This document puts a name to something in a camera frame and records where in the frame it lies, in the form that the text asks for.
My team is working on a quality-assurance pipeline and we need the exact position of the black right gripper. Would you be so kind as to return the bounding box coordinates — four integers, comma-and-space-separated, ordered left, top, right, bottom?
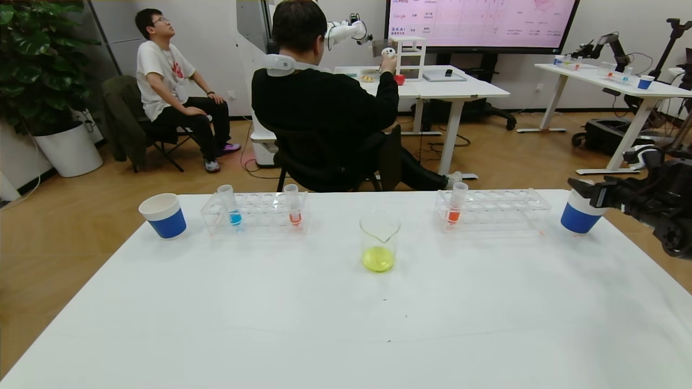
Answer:
567, 176, 633, 212

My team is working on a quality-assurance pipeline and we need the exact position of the test tube with blue pigment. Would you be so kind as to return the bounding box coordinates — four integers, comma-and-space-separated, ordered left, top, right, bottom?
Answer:
217, 184, 243, 226

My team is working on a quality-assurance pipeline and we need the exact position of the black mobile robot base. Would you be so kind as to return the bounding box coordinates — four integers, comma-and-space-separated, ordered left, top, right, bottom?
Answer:
571, 119, 674, 163

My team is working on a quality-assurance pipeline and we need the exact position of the clear acrylic test tube rack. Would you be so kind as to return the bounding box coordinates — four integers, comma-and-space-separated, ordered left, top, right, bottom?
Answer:
434, 188, 551, 234
201, 191, 310, 237

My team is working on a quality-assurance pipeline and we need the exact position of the test tube with red pigment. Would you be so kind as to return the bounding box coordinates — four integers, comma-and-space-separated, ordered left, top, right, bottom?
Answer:
447, 183, 469, 225
284, 184, 303, 226

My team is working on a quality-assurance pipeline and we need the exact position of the clear glass beaker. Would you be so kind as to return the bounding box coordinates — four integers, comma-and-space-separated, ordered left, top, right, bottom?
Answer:
360, 216, 402, 273

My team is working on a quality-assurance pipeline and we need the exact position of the blue paper cup white rim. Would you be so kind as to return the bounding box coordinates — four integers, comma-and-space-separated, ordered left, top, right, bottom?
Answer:
139, 193, 188, 240
560, 189, 609, 234

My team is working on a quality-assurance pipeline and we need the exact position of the long white table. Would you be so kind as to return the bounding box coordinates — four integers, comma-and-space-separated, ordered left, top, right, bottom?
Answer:
534, 64, 692, 176

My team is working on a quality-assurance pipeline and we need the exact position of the black display stand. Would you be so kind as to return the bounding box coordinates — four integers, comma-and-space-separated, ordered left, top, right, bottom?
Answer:
419, 53, 517, 132

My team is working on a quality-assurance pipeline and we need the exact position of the white standing desk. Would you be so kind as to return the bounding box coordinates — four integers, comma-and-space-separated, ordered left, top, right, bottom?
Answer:
334, 65, 510, 180

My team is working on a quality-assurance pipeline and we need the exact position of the black tripod stand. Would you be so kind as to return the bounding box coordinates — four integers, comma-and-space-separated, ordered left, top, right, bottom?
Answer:
649, 19, 692, 82

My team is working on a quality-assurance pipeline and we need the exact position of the grey tablet with black puck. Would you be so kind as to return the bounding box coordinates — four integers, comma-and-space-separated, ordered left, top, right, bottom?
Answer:
422, 70, 467, 83

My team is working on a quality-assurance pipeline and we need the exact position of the black office chair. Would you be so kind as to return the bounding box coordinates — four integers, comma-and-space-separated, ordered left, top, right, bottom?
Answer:
273, 125, 403, 193

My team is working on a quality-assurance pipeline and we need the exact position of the small white shelf rack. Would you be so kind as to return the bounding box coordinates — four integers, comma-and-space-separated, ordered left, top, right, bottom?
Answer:
389, 37, 427, 82

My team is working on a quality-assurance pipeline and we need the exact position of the person in black sweater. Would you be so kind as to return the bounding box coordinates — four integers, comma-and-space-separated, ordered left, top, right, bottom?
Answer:
251, 0, 463, 193

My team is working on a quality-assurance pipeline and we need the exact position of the white neck-worn headset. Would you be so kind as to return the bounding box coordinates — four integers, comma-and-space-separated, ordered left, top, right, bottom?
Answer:
261, 56, 333, 80

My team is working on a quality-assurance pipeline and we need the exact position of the white robot body column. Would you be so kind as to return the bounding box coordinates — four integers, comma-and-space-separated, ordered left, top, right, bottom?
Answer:
236, 0, 279, 167

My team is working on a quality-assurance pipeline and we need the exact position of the black folding chair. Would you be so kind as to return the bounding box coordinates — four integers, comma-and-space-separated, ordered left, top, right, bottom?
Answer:
138, 111, 198, 173

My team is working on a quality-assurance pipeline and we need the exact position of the person in white t-shirt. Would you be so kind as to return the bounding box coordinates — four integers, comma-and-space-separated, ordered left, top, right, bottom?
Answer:
134, 8, 242, 173

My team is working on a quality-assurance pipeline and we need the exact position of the olive green jacket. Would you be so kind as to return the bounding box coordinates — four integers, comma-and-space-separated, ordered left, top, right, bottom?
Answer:
102, 76, 179, 172

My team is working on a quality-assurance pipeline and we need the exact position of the white plant pot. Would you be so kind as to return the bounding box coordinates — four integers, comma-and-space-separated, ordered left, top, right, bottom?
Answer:
34, 122, 104, 178

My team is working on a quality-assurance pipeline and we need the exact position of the large green potted plant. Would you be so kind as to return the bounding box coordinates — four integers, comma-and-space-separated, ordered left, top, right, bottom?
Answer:
0, 0, 102, 136

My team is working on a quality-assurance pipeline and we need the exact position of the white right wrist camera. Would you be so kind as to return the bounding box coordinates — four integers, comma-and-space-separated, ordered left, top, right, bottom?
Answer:
623, 145, 664, 171

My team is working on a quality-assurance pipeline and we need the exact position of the large wall display screen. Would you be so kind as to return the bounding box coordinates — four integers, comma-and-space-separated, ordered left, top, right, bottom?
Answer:
385, 0, 580, 55

